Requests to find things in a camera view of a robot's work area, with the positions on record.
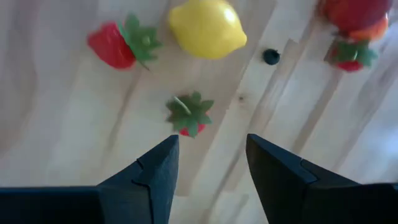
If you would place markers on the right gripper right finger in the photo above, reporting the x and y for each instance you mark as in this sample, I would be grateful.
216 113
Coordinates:
295 193

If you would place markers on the red peach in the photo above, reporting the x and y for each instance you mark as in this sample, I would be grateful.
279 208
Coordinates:
354 15

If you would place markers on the large strawberry green leaves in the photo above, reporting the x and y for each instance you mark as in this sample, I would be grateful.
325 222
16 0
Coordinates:
109 46

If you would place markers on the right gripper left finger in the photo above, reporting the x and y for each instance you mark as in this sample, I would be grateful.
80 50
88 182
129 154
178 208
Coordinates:
124 202

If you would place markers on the small dark blueberry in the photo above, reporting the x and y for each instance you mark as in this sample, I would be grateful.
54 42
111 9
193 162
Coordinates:
271 57

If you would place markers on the red strawberry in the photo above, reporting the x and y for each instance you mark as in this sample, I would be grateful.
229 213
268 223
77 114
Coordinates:
349 65
188 113

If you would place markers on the yellow plastic lemon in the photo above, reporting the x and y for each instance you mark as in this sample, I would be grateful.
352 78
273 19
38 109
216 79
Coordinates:
206 28

